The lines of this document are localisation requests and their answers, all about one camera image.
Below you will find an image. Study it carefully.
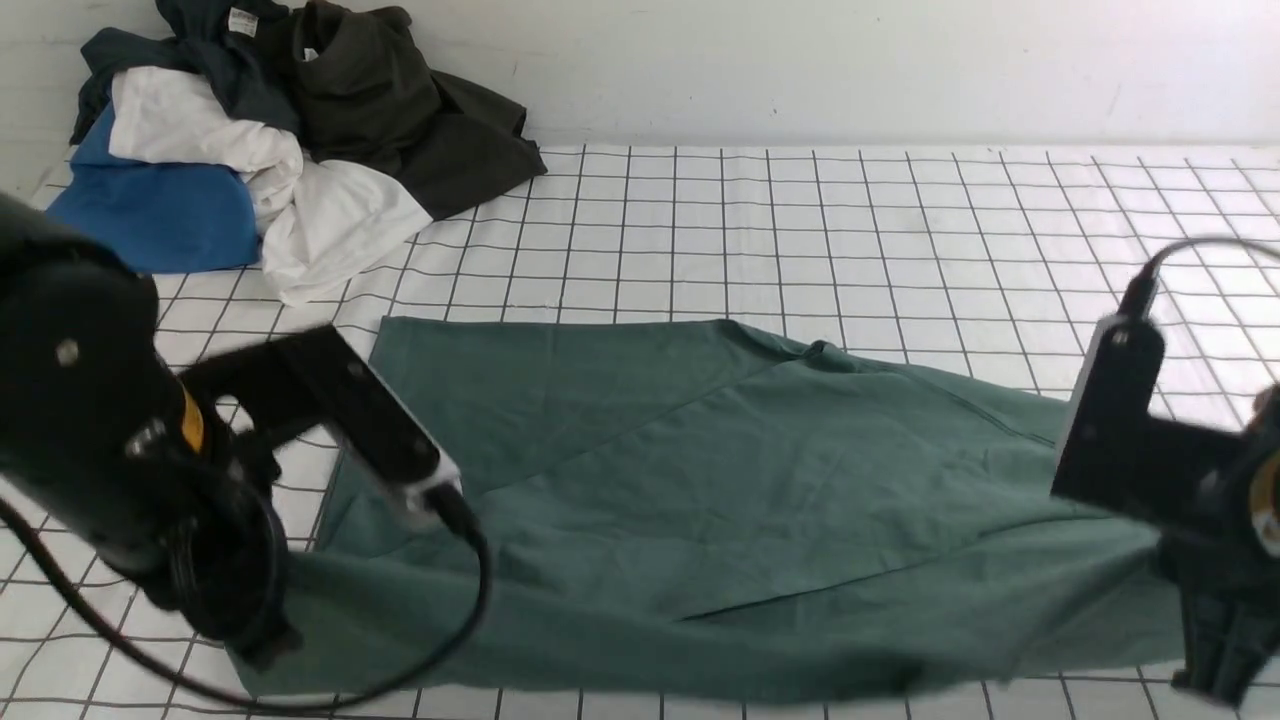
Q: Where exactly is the black cable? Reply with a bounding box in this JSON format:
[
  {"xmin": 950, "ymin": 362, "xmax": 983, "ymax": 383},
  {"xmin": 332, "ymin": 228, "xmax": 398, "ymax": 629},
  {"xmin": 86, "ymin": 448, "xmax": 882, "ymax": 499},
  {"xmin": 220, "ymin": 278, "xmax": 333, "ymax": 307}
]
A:
[
  {"xmin": 0, "ymin": 489, "xmax": 493, "ymax": 714},
  {"xmin": 1115, "ymin": 236, "xmax": 1280, "ymax": 319}
]

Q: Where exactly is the white shirt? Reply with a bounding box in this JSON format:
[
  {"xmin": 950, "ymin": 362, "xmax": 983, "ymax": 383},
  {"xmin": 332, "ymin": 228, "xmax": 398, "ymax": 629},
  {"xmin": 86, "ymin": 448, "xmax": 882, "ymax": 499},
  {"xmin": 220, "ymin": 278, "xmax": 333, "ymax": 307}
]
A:
[{"xmin": 109, "ymin": 67, "xmax": 433, "ymax": 305}]

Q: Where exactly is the green long-sleeve top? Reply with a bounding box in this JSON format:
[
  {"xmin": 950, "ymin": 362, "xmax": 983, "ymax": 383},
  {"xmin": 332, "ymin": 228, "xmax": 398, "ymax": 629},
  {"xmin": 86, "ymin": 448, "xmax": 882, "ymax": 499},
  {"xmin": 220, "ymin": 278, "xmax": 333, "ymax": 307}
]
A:
[{"xmin": 227, "ymin": 316, "xmax": 1190, "ymax": 705}]

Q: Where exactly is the dark navy shirt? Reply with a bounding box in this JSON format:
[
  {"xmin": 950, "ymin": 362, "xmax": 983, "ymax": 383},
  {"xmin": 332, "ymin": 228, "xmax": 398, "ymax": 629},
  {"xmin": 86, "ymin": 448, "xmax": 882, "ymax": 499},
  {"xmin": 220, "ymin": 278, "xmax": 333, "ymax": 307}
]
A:
[{"xmin": 68, "ymin": 1, "xmax": 301, "ymax": 146}]

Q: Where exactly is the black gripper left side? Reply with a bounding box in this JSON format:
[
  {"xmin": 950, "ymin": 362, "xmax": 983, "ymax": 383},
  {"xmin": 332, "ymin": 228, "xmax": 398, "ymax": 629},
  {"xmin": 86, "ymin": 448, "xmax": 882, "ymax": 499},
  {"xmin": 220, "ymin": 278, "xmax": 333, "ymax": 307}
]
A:
[{"xmin": 125, "ymin": 400, "xmax": 301, "ymax": 671}]

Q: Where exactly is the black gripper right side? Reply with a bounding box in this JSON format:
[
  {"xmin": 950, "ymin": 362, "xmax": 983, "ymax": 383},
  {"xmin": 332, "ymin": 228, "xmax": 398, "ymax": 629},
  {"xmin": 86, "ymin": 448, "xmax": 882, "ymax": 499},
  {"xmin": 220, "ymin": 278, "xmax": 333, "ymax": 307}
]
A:
[{"xmin": 1161, "ymin": 386, "xmax": 1277, "ymax": 706}]

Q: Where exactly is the dark olive shirt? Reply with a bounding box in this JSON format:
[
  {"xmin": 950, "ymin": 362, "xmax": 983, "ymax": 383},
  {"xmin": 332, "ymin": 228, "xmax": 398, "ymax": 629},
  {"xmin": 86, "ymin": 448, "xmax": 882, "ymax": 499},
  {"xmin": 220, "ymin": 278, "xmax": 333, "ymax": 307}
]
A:
[{"xmin": 256, "ymin": 1, "xmax": 547, "ymax": 219}]

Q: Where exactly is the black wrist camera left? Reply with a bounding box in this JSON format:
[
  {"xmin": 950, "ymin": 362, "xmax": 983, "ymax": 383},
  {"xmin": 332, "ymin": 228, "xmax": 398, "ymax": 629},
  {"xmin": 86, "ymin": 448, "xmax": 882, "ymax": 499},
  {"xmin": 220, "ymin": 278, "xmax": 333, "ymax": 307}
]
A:
[{"xmin": 178, "ymin": 325, "xmax": 475, "ymax": 536}]

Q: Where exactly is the black cable right side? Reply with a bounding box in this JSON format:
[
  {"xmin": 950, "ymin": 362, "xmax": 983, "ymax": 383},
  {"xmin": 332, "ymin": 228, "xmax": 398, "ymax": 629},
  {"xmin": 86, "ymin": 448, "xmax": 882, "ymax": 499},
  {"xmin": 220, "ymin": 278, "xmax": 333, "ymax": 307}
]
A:
[{"xmin": 1115, "ymin": 236, "xmax": 1280, "ymax": 319}]

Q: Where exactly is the black cable left side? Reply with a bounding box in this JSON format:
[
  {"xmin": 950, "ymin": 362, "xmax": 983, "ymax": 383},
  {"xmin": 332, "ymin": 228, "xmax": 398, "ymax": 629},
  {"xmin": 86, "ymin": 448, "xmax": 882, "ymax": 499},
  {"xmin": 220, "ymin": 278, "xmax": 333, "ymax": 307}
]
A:
[{"xmin": 0, "ymin": 489, "xmax": 493, "ymax": 714}]

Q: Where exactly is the blue shirt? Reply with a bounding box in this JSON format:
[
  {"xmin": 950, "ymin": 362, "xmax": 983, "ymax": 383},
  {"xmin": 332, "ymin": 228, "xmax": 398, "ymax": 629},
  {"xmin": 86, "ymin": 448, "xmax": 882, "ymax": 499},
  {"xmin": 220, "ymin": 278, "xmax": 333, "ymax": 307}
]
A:
[{"xmin": 46, "ymin": 108, "xmax": 259, "ymax": 274}]

